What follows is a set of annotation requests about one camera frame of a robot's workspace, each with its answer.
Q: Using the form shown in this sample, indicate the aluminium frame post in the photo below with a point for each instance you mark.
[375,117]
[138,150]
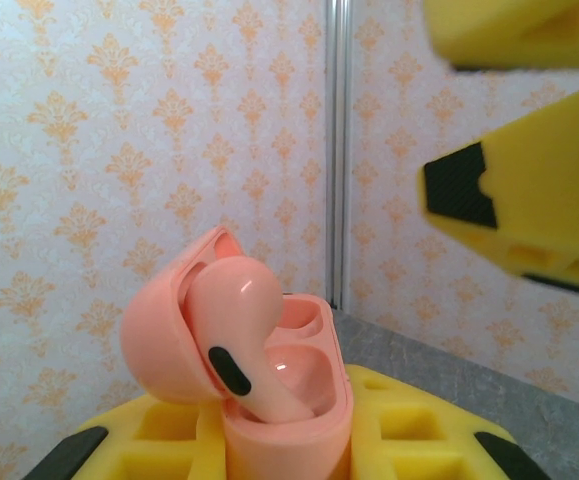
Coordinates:
[339,150]

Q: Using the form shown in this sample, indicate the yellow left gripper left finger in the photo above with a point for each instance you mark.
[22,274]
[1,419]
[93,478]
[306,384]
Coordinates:
[114,460]

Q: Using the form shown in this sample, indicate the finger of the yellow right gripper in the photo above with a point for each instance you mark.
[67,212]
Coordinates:
[519,30]
[559,190]

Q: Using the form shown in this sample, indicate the pink earbud charging case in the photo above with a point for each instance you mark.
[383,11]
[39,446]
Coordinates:
[289,450]

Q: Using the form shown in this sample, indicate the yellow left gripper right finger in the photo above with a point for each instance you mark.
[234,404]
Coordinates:
[449,455]

